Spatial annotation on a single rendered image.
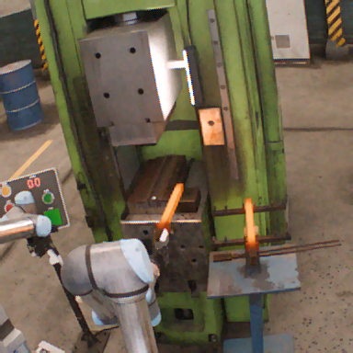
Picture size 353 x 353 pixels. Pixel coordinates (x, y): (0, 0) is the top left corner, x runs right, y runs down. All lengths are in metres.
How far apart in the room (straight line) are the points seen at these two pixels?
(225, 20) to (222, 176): 0.73
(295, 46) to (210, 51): 5.29
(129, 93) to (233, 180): 0.64
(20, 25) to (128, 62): 7.63
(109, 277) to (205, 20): 1.16
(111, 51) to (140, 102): 0.25
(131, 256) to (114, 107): 0.97
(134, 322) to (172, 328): 1.47
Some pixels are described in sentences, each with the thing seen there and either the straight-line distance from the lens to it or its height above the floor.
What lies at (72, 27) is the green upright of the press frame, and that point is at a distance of 2.09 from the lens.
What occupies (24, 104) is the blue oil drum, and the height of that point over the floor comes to 0.35.
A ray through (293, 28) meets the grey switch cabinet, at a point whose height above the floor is 0.60.
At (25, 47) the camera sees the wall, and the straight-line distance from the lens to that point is 9.51.
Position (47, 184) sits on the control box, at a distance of 2.19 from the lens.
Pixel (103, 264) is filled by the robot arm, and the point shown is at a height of 1.41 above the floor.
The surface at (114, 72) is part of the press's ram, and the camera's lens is 1.91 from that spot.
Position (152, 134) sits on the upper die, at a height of 1.31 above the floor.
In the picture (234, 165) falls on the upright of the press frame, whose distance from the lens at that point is 2.14.
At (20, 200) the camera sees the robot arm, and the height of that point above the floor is 1.28.
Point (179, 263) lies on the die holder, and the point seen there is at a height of 0.67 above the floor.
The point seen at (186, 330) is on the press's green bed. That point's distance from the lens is 2.63.
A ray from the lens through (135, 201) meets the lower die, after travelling 2.18.
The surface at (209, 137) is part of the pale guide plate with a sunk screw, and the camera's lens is 2.07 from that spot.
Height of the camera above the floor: 2.09
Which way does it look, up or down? 29 degrees down
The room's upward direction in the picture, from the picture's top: 11 degrees counter-clockwise
